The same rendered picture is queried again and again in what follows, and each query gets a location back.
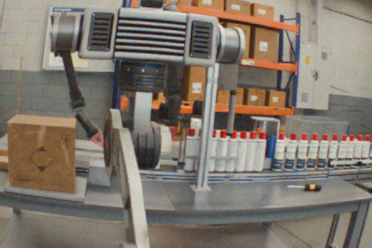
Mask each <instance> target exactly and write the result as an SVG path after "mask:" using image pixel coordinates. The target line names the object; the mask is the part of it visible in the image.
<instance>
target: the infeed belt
mask: <svg viewBox="0 0 372 248"><path fill-rule="evenodd" d="M89 162H90V161H77V160H76V165H86V166H89ZM177 169H178V168H169V167H159V170H152V169H148V170H144V171H157V172H166V173H176V172H177ZM317 171H320V172H325V171H328V170H326V169H325V170H318V169H316V168H315V169H314V170H311V171H309V170H307V169H306V168H304V170H302V171H297V170H296V169H295V168H293V169H292V171H291V172H288V171H285V170H284V169H283V168H282V169H281V172H274V171H272V170H271V169H265V168H264V169H263V170H262V171H261V172H253V171H252V172H251V173H298V172H304V173H307V172H317ZM210 173H227V174H232V173H228V172H225V171H224V172H216V171H215V172H210ZM233 173H236V172H233ZM237 173H248V174H250V173H249V172H245V171H244V172H237Z"/></svg>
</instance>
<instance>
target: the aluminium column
mask: <svg viewBox="0 0 372 248"><path fill-rule="evenodd" d="M218 67H219V63H215V66H214V67H207V69H206V77H208V78H215V79H217V78H218ZM215 79H214V80H215ZM216 91H217V85H211V84H205V86H204V95H203V112H202V120H201V130H200V139H199V148H198V164H197V172H196V180H195V187H196V188H197V189H207V183H208V167H209V159H210V151H211V142H212V133H213V117H214V109H215V100H216Z"/></svg>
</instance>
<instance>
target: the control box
mask: <svg viewBox="0 0 372 248"><path fill-rule="evenodd" d="M237 75H238V64H237V65H227V64H221V63H219V67H218V78H217V90H235V89H236V88H237Z"/></svg>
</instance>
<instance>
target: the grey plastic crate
mask: <svg viewBox="0 0 372 248"><path fill-rule="evenodd" d="M347 125H348V122H346V121H344V120H340V119H332V118H329V117H326V116H320V117H313V116H299V115H287V116H286V130H285V137H286V138H287V139H290V137H291V134H292V133H296V141H297V142H299V143H300V141H301V135H302V134H307V141H308V144H311V140H312V136H313V134H319V135H318V140H317V141H318V142H319V143H321V141H322V137H323V134H329V136H328V140H327V141H328V143H330V142H331V141H332V137H333V134H337V135H338V136H337V142H338V143H340V141H342V135H344V134H346V130H347Z"/></svg>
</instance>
